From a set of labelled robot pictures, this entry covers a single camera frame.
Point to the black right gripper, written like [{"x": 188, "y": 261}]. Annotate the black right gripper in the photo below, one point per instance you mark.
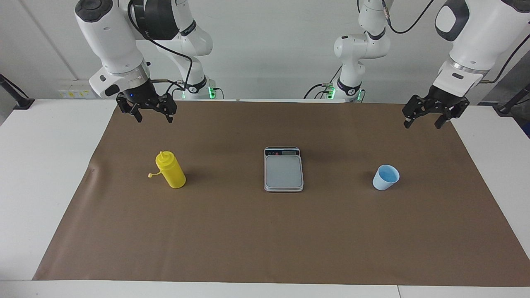
[{"x": 143, "y": 97}]

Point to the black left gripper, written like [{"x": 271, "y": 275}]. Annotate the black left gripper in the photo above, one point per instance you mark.
[{"x": 441, "y": 98}]

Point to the yellow squeeze bottle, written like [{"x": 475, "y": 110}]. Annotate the yellow squeeze bottle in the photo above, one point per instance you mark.
[{"x": 174, "y": 174}]

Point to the light blue plastic cup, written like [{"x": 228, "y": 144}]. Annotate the light blue plastic cup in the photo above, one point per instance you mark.
[{"x": 385, "y": 179}]

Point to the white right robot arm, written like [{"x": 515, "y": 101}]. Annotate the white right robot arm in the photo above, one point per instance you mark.
[{"x": 107, "y": 37}]

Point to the silver digital kitchen scale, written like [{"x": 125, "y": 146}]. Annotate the silver digital kitchen scale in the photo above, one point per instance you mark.
[{"x": 283, "y": 171}]

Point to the black clamp stand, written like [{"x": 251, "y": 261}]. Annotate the black clamp stand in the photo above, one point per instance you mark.
[
  {"x": 507, "y": 107},
  {"x": 22, "y": 102}
]

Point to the brown paper table mat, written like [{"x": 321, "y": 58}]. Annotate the brown paper table mat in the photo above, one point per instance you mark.
[{"x": 265, "y": 240}]

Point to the white wall socket strip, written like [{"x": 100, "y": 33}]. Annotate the white wall socket strip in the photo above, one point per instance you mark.
[{"x": 76, "y": 92}]

